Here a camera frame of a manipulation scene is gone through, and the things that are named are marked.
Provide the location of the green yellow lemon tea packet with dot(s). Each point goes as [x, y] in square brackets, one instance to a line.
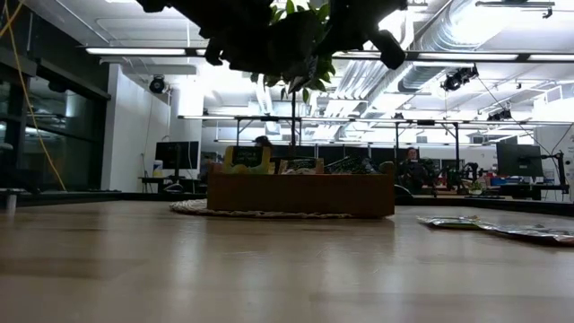
[448, 222]
[246, 157]

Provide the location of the beige vanilla cinnamon tea packet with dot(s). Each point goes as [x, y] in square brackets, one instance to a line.
[538, 234]
[300, 165]

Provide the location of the dark blue blackcurrant tea packet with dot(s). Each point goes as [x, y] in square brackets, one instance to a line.
[350, 166]

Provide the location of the black lab robot arm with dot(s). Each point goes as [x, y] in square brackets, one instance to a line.
[468, 170]

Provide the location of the wooden three-compartment tea box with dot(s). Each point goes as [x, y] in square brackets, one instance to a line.
[300, 195]

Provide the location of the green potted plant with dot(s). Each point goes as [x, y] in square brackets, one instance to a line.
[294, 121]

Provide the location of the person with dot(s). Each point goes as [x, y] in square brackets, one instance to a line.
[411, 172]
[263, 141]

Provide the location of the black spotlight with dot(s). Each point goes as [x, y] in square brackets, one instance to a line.
[500, 115]
[459, 77]

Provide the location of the long LED light bar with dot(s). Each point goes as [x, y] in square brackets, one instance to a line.
[471, 57]

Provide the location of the dark computer monitor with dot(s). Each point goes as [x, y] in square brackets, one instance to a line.
[520, 159]
[177, 154]

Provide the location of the white plastic container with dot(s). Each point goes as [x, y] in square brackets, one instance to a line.
[158, 168]

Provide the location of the round woven placemat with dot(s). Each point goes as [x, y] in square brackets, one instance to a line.
[188, 207]

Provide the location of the small green desk plant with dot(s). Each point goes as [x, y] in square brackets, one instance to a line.
[475, 188]

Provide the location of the black metal rig frame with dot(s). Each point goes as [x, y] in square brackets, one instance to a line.
[426, 122]
[269, 119]

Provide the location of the round black dome camera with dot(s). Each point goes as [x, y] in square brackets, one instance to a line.
[157, 84]

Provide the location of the short white post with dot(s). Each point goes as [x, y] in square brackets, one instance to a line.
[11, 203]

